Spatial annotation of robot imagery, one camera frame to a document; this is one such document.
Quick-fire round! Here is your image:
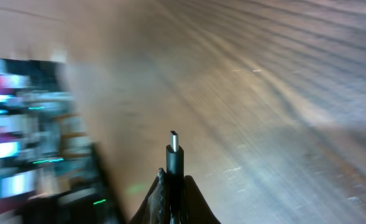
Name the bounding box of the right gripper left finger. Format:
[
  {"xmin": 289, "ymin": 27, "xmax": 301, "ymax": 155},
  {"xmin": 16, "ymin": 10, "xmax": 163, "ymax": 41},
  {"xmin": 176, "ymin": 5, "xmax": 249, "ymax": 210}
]
[{"xmin": 129, "ymin": 168, "xmax": 167, "ymax": 224}]

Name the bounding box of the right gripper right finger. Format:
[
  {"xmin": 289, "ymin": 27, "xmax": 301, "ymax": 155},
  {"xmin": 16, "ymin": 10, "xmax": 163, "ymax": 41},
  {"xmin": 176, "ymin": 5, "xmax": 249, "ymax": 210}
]
[{"xmin": 184, "ymin": 175, "xmax": 221, "ymax": 224}]

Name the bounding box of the black USB charging cable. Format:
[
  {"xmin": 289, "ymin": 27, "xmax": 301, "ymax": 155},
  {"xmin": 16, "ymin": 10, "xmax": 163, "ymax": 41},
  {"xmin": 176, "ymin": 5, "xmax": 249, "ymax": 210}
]
[{"xmin": 165, "ymin": 130, "xmax": 185, "ymax": 224}]

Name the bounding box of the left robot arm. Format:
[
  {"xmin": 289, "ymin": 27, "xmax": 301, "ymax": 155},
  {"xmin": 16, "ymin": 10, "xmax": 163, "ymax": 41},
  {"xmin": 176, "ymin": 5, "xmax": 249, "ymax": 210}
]
[{"xmin": 14, "ymin": 143, "xmax": 127, "ymax": 224}]

